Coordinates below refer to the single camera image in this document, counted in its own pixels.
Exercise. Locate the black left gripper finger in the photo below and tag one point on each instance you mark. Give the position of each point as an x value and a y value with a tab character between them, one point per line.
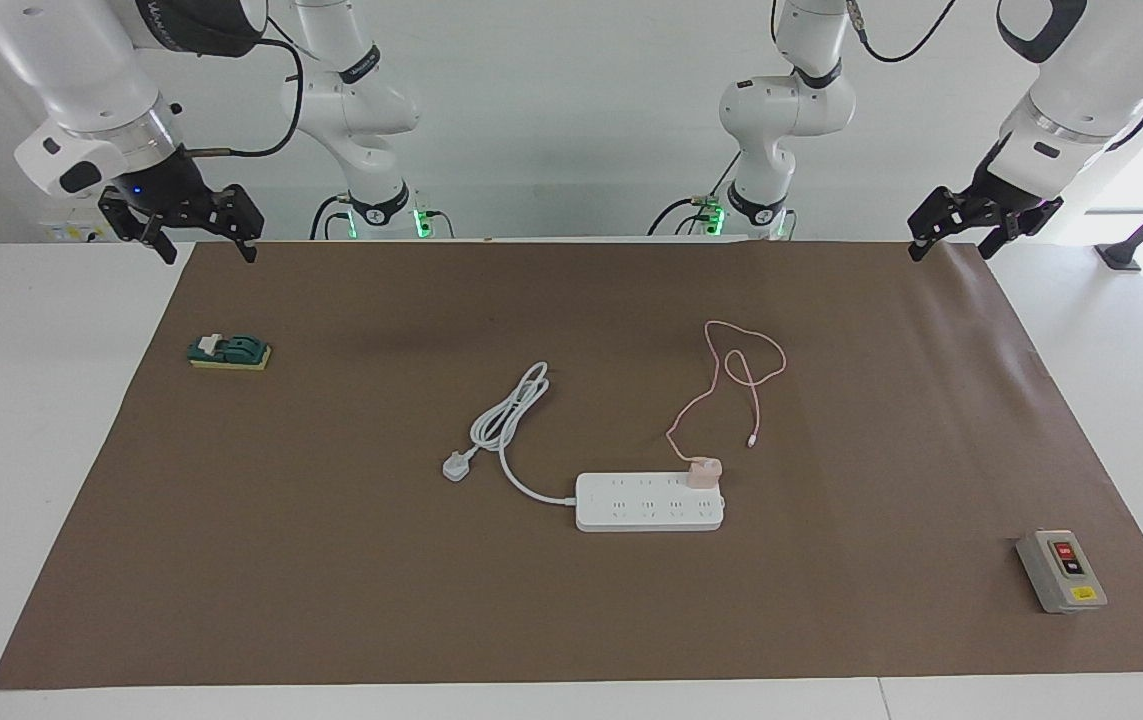
1006	225
941	215

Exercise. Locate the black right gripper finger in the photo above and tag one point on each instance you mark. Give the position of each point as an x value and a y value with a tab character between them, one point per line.
136	222
241	215

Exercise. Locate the pink charger adapter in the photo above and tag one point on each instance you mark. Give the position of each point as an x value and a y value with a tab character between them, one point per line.
703	474

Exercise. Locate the brown paper table mat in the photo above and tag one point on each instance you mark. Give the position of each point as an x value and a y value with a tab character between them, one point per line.
571	600

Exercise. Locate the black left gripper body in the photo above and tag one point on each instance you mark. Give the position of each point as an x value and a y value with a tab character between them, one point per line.
1016	195

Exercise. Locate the white socket yellow label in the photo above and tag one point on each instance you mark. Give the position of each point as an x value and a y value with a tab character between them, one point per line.
76	232

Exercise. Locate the grey on-off switch box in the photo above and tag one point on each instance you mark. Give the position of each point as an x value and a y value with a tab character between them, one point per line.
1061	575

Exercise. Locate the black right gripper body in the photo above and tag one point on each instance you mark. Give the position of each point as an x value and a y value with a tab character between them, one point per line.
171	190

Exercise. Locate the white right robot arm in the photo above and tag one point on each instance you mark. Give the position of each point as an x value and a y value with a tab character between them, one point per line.
81	70

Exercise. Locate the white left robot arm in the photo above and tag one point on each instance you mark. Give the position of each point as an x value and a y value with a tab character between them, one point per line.
781	110

